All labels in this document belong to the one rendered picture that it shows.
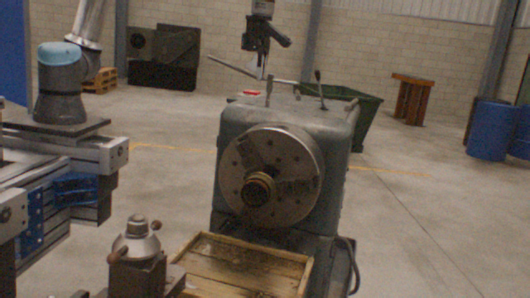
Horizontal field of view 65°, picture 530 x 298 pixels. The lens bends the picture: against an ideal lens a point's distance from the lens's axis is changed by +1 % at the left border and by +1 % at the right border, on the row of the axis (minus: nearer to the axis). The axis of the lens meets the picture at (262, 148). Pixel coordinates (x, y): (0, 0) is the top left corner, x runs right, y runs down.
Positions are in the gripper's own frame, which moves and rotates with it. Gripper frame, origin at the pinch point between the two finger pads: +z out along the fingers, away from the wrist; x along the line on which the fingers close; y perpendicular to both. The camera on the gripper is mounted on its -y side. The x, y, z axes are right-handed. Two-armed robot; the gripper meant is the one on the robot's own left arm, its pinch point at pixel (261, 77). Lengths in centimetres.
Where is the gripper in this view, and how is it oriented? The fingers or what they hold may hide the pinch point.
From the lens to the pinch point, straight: 142.4
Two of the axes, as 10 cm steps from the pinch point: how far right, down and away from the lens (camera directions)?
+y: -9.6, -1.8, 2.3
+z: -1.1, 9.6, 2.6
